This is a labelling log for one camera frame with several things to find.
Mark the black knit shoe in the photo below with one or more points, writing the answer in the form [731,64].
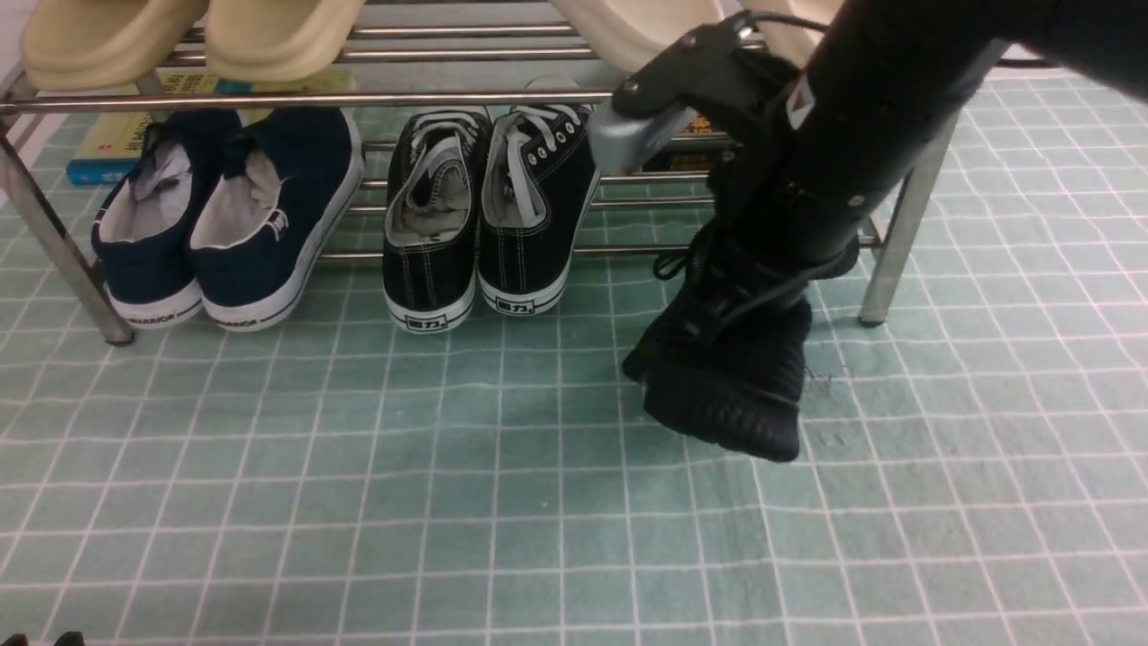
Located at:
[724,362]

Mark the black white right sneaker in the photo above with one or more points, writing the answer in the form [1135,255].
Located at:
[539,182]

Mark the navy left canvas shoe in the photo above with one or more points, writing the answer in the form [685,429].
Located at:
[140,234]

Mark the green checkered floor mat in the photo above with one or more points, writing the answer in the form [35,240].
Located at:
[972,472]

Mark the cream slipper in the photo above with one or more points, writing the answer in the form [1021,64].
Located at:
[628,34]
[792,42]

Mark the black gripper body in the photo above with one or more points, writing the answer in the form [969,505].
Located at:
[743,92]

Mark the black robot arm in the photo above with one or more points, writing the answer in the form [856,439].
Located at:
[821,147]

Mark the navy right canvas shoe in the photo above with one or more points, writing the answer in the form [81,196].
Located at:
[286,182]

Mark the yellow left slipper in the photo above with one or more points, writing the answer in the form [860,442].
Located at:
[71,46]

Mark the black white left sneaker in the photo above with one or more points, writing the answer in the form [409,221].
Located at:
[434,203]

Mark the yellow slipper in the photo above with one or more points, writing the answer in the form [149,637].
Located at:
[276,41]
[71,46]

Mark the black white sneaker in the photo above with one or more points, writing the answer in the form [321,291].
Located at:
[434,203]
[539,182]

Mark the yellow right slipper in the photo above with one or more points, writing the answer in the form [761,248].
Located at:
[276,41]

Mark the cream right slipper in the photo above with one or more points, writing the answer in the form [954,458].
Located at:
[792,42]

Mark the yellow blue book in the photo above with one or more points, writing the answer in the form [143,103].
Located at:
[113,143]

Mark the navy canvas shoe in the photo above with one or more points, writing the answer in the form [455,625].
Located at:
[140,234]
[286,182]

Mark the cream left slipper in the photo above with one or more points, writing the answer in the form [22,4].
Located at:
[628,34]

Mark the metal shoe rack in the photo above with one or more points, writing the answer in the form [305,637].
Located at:
[890,240]

